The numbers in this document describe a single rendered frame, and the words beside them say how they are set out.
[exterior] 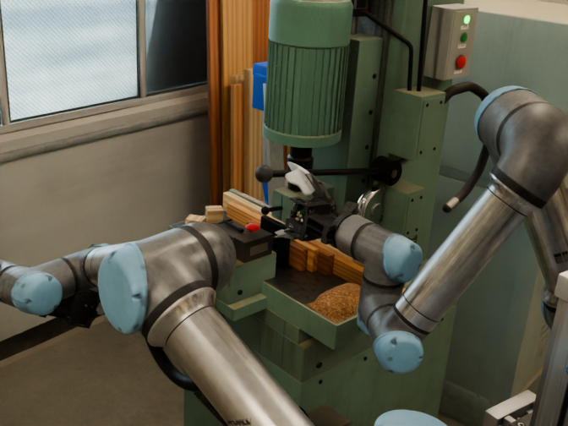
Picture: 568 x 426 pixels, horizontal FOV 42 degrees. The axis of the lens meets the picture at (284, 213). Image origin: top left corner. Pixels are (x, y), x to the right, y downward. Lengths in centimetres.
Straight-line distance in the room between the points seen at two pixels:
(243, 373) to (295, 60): 78
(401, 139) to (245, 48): 155
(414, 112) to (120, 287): 88
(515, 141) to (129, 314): 62
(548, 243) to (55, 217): 200
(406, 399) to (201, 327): 112
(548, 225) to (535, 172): 22
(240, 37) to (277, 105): 155
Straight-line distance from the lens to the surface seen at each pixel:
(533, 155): 116
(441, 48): 175
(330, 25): 156
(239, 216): 192
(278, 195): 172
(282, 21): 157
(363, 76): 169
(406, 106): 170
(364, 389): 187
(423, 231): 199
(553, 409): 112
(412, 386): 205
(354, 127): 171
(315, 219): 137
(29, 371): 299
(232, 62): 313
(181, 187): 331
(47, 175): 285
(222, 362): 99
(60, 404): 281
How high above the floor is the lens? 169
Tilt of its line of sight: 23 degrees down
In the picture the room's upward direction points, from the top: 4 degrees clockwise
